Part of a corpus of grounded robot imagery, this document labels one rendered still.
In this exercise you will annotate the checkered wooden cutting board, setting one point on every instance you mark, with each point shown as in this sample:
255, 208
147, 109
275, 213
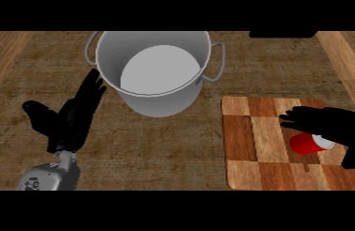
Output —
259, 147

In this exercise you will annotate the grey metal pot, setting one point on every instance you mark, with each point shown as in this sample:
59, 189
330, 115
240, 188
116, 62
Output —
154, 72

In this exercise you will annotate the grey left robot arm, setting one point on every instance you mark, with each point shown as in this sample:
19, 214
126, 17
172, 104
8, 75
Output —
48, 175

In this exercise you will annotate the red can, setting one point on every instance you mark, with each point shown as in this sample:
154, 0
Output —
306, 144

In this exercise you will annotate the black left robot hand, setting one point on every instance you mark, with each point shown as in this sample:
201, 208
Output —
74, 115

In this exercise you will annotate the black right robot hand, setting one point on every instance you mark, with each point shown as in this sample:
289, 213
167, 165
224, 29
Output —
323, 120

